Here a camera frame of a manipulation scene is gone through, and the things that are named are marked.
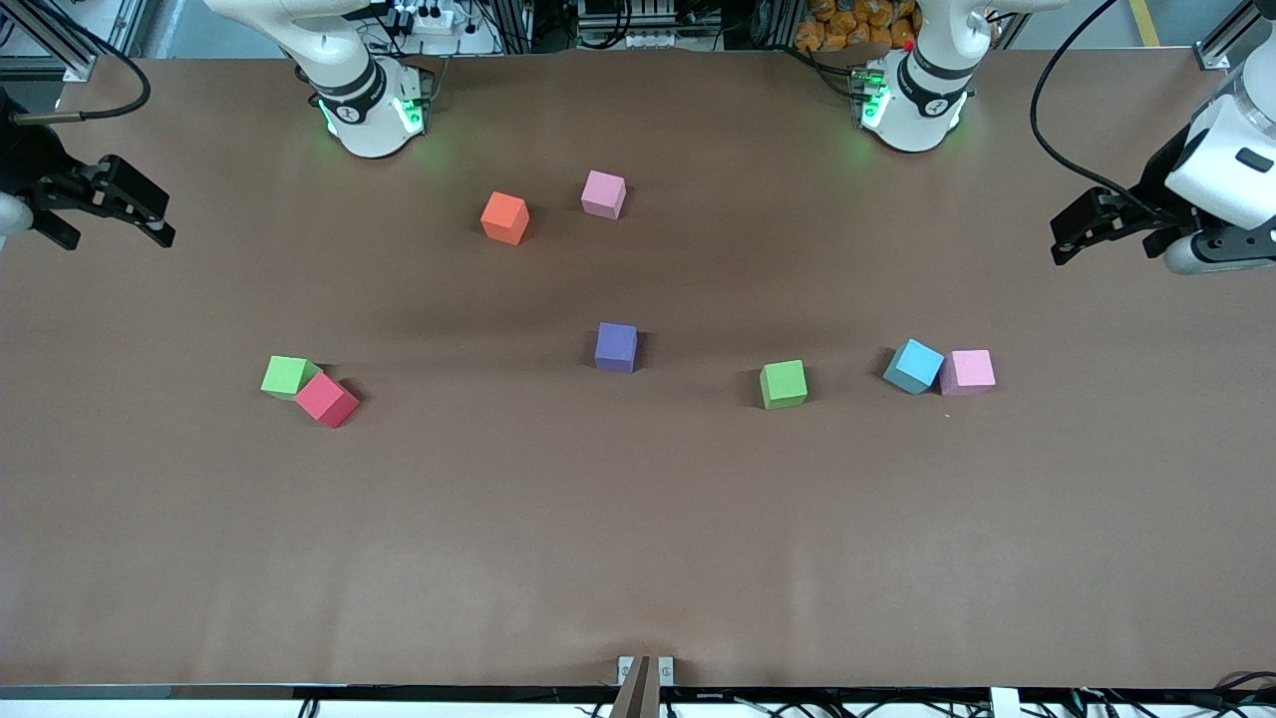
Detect green foam cube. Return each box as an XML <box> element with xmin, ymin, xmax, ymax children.
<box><xmin>760</xmin><ymin>359</ymin><xmax>809</xmax><ymax>411</ymax></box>
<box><xmin>260</xmin><ymin>355</ymin><xmax>322</xmax><ymax>402</ymax></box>

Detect red foam cube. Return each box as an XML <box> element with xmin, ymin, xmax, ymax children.
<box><xmin>294</xmin><ymin>371</ymin><xmax>361</xmax><ymax>430</ymax></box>

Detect lilac pink foam cube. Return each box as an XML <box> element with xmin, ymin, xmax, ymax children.
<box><xmin>581</xmin><ymin>170</ymin><xmax>628</xmax><ymax>220</ymax></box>

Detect purple foam cube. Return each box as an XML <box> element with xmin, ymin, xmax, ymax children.
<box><xmin>594</xmin><ymin>321</ymin><xmax>639</xmax><ymax>374</ymax></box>

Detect blue foam cube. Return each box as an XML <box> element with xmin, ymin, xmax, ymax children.
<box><xmin>882</xmin><ymin>338</ymin><xmax>946</xmax><ymax>396</ymax></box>

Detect pile of orange packets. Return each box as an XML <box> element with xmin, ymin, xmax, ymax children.
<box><xmin>795</xmin><ymin>0</ymin><xmax>923</xmax><ymax>53</ymax></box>

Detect white power strip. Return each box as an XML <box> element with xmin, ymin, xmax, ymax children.
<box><xmin>392</xmin><ymin>3</ymin><xmax>457</xmax><ymax>37</ymax></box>

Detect orange foam cube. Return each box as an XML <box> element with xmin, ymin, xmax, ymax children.
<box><xmin>480</xmin><ymin>191</ymin><xmax>531</xmax><ymax>246</ymax></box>

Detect black equipment rack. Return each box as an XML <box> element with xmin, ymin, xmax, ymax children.
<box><xmin>573</xmin><ymin>0</ymin><xmax>727</xmax><ymax>51</ymax></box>

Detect brown paper table cover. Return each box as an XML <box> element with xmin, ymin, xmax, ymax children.
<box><xmin>0</xmin><ymin>50</ymin><xmax>1276</xmax><ymax>689</ymax></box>

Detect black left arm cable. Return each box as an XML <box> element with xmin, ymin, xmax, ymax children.
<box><xmin>1030</xmin><ymin>0</ymin><xmax>1182</xmax><ymax>225</ymax></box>

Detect dark aluminium post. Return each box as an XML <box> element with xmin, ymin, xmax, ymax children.
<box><xmin>477</xmin><ymin>0</ymin><xmax>534</xmax><ymax>53</ymax></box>

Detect tangled black cables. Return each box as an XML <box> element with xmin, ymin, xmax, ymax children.
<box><xmin>588</xmin><ymin>670</ymin><xmax>1276</xmax><ymax>718</ymax></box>

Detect metal bracket with post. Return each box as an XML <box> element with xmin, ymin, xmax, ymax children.
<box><xmin>610</xmin><ymin>654</ymin><xmax>676</xmax><ymax>718</ymax></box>

